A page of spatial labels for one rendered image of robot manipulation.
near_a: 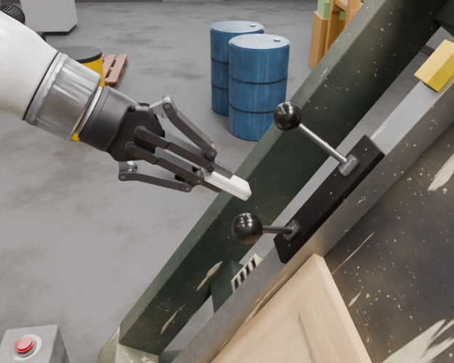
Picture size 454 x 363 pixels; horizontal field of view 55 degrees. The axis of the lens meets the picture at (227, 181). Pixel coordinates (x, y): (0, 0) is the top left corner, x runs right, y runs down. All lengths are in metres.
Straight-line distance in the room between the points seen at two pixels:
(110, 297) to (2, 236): 0.95
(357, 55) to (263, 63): 2.89
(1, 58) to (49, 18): 7.43
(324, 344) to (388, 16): 0.50
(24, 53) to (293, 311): 0.45
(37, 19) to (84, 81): 7.48
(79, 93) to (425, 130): 0.40
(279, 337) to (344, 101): 0.41
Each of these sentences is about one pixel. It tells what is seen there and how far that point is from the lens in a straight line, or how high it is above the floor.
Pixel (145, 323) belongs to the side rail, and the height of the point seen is 0.97.
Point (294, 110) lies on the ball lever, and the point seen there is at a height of 1.54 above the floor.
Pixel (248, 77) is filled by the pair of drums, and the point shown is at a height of 0.58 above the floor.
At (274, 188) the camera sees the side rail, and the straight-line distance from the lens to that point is 0.83.
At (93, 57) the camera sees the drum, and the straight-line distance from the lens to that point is 3.86.
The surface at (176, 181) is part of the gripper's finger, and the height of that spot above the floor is 1.45.
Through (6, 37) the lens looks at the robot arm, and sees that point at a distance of 0.52.
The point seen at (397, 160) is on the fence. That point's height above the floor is 1.50.
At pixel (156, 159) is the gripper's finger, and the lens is 0.56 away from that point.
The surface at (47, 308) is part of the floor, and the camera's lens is 2.53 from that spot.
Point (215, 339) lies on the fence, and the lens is 0.72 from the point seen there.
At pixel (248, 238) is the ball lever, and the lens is 0.52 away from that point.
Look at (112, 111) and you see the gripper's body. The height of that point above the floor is 1.56.
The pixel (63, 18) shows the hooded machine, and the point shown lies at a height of 0.27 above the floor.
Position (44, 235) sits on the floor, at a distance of 3.02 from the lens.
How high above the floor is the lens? 1.76
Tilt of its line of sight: 32 degrees down
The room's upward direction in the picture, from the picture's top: straight up
